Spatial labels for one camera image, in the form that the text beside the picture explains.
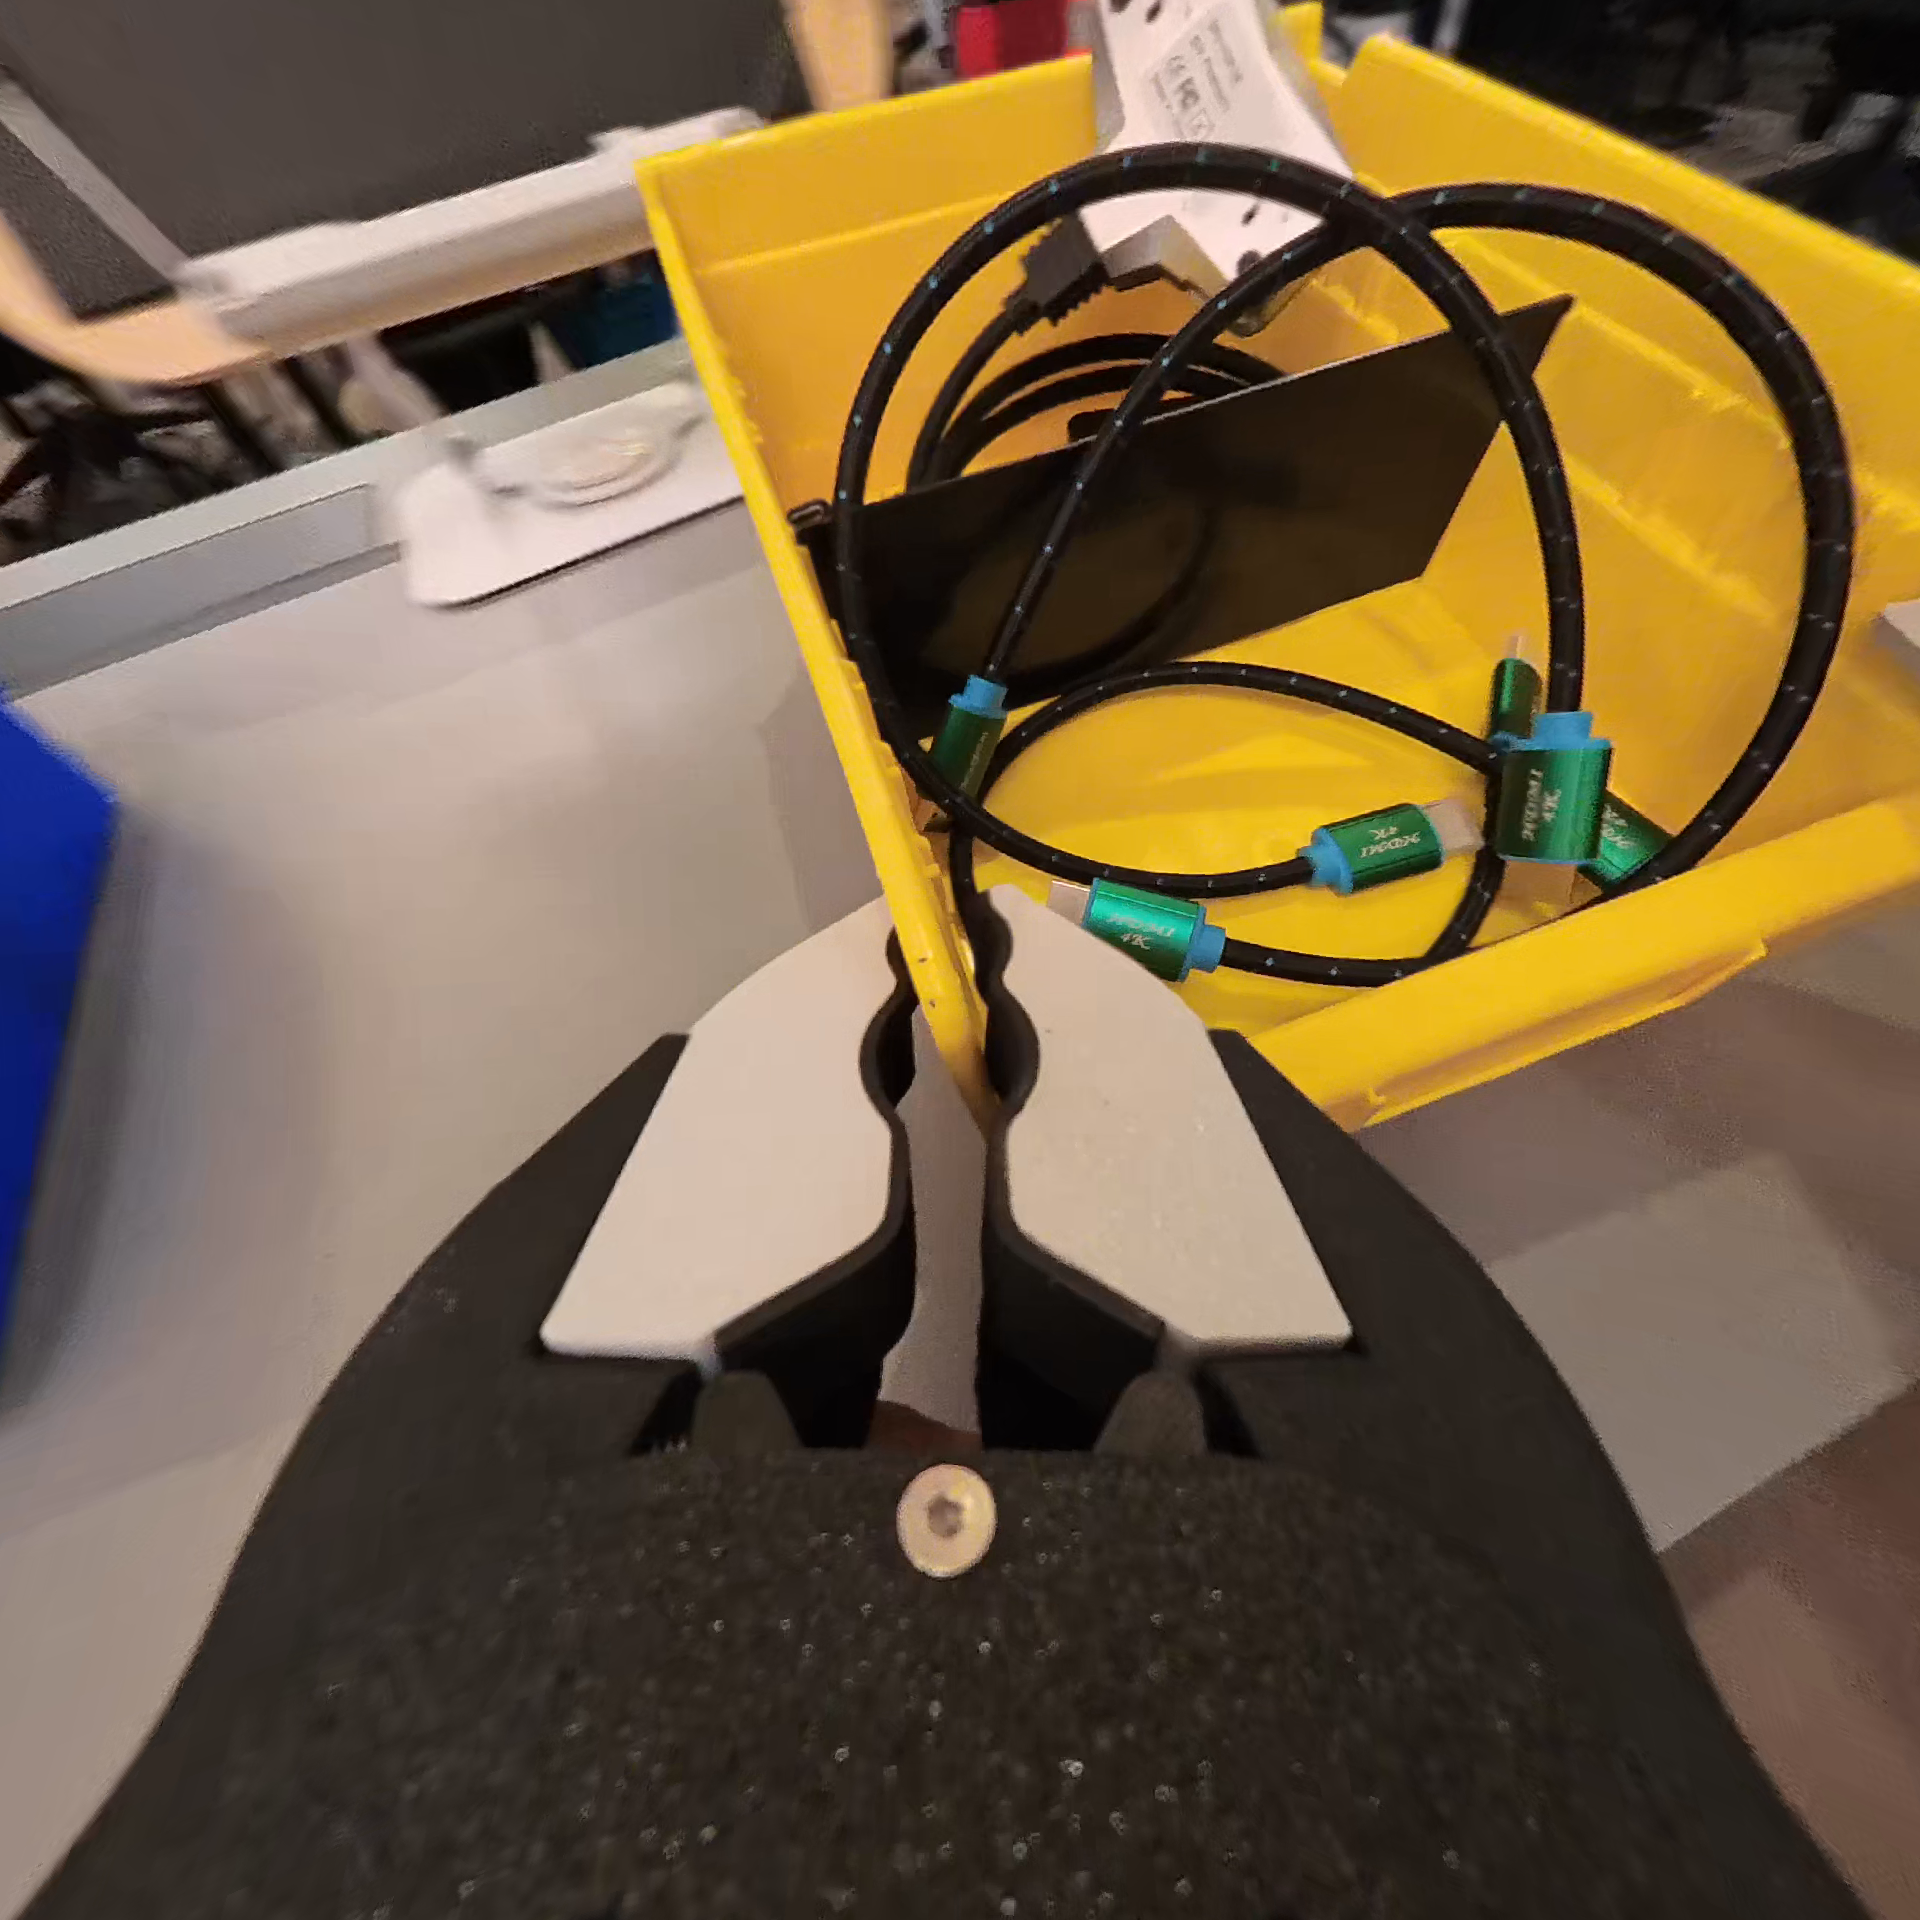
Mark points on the white HDMI splitter adapter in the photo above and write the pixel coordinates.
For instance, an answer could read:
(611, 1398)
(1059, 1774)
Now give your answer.
(1214, 89)

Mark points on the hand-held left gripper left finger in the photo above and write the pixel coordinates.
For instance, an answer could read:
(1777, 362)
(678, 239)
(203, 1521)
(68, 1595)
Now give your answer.
(735, 1185)

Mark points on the yellow storage bin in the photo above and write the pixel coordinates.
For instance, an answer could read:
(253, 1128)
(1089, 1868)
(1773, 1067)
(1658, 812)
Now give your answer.
(1501, 1020)

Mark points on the blue storage bin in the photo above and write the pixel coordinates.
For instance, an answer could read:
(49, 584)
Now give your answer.
(44, 974)

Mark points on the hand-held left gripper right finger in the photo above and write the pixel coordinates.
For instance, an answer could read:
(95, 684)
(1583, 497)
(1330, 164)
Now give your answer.
(1156, 1185)

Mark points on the black bin divider panel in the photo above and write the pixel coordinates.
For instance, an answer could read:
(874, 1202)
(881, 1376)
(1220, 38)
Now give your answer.
(1321, 495)

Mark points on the white tablet stand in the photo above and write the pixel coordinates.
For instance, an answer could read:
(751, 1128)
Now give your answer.
(494, 555)

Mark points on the red box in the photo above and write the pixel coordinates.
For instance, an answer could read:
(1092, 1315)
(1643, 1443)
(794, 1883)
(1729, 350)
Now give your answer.
(1014, 31)

